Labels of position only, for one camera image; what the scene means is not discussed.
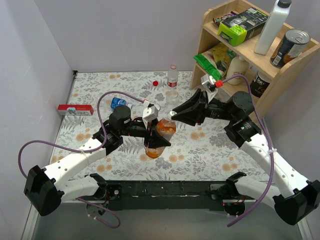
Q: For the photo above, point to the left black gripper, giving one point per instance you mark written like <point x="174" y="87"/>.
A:
<point x="146" y="133"/>

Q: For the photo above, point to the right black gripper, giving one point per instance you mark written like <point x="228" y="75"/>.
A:
<point x="203" y="107"/>

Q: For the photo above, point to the orange juice bottle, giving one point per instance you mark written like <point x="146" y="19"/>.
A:
<point x="165" y="128"/>

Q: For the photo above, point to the clear jar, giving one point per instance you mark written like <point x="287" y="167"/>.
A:
<point x="172" y="99"/>

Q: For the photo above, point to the white juice bottle cap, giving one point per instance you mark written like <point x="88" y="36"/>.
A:
<point x="171" y="114"/>

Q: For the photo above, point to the red label water bottle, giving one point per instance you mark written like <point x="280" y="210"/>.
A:
<point x="172" y="76"/>

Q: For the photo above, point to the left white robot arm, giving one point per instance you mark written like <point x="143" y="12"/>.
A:
<point x="47" y="187"/>

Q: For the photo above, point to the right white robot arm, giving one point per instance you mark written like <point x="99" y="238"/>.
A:
<point x="288" y="192"/>

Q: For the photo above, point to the cream round bottle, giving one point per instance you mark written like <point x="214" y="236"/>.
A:
<point x="238" y="66"/>

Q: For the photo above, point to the blue label water bottle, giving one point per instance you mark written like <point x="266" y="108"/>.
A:
<point x="111" y="103"/>

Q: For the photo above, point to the white tall bottle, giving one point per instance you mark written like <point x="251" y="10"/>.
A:
<point x="274" y="23"/>

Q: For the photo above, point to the green chip bag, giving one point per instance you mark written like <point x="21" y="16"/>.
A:
<point x="216" y="61"/>

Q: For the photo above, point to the wooden shelf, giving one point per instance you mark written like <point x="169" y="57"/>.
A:
<point x="281" y="78"/>

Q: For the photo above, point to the black jar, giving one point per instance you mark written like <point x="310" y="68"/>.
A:
<point x="259" y="84"/>

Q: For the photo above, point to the red toothpaste box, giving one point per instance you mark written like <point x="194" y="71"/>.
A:
<point x="75" y="109"/>

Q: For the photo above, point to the snack packet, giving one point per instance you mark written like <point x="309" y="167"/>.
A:
<point x="218" y="20"/>

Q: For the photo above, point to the green black box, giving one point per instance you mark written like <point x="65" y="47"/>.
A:
<point x="242" y="27"/>

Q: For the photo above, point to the tin can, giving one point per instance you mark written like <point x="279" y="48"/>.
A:
<point x="291" y="45"/>

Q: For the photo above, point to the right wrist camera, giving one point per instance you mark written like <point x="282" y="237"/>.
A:
<point x="208" y="84"/>

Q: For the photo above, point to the black base frame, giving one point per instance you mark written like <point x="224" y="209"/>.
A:
<point x="170" y="195"/>

